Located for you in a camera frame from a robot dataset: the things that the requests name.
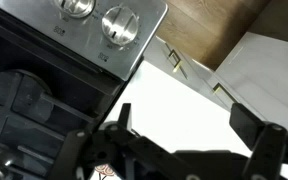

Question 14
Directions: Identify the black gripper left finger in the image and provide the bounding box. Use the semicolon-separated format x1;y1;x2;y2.
48;102;198;180

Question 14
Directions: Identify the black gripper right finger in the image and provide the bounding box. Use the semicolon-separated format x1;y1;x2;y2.
229;102;288;180

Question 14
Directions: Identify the round cork coaster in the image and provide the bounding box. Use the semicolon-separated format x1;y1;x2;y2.
93;163;117;180

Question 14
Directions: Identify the white kitchen cabinet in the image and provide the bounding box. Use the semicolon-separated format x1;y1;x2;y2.
143;31;288;134

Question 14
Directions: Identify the round black burner cap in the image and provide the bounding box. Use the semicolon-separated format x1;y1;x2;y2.
0;69;55;125

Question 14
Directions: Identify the black cast iron grate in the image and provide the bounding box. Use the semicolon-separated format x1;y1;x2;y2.
0;59;113;180

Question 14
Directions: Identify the black gas stove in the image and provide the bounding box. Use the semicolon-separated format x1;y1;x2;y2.
0;0;169;180

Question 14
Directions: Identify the silver stove knob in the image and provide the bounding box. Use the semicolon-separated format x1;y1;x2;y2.
52;0;97;19
101;5;141;47

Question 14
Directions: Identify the brass cabinet handle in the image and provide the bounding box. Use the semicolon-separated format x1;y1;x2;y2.
212;82;238;104
166;49;185;74

